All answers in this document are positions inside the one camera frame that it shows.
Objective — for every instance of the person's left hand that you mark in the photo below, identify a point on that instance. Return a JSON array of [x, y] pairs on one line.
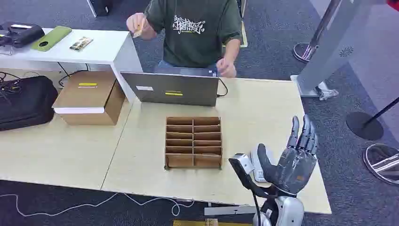
[[227, 68]]

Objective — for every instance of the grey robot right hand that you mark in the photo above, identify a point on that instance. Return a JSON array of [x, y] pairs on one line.
[[293, 168]]

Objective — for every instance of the person's right hand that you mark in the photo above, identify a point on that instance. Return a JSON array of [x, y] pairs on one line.
[[137, 23]]

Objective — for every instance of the tan printed card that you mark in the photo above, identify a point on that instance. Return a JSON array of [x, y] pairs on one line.
[[138, 30]]

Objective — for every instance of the grey flat card reader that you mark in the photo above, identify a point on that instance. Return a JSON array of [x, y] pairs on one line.
[[258, 173]]

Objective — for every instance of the yellow floor tape strip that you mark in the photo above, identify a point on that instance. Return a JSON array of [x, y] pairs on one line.
[[243, 34]]

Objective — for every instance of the black cabinet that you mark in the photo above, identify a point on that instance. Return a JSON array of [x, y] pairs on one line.
[[101, 7]]

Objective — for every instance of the white shelf table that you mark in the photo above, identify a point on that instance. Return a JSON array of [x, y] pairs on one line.
[[103, 50]]

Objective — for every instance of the person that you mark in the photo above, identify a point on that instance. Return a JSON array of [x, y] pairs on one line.
[[193, 34]]

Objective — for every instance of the grey laptop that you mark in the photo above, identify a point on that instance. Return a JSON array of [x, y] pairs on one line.
[[174, 90]]

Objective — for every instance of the dark printed card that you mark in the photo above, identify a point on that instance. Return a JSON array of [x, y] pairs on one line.
[[81, 43]]

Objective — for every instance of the black stanchion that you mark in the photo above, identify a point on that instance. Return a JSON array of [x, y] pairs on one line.
[[363, 126]]

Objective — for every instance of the wooden slotted card box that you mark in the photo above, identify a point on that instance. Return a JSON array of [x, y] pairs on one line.
[[193, 143]]

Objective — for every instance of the chrome stanchion with pole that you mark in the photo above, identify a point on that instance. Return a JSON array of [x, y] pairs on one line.
[[307, 50]]

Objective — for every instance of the clear plastic wrap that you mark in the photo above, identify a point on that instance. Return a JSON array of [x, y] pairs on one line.
[[327, 93]]

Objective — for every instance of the brown cardboard box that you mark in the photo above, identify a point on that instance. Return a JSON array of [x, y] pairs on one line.
[[90, 96]]

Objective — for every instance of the green phone case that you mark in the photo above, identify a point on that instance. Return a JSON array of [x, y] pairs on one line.
[[51, 38]]

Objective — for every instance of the chrome stanchion base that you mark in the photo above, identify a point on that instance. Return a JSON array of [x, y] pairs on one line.
[[382, 163]]

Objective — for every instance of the grey kiosk stand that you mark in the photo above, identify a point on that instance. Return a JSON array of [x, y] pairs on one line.
[[333, 46]]

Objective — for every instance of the black device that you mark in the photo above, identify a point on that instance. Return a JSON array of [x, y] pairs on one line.
[[21, 33]]

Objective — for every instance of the black bag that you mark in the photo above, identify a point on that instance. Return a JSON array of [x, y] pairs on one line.
[[26, 101]]

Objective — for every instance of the red object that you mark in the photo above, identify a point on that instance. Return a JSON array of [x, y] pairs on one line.
[[393, 4]]

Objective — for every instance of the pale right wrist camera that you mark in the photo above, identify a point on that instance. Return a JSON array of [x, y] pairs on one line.
[[243, 163]]

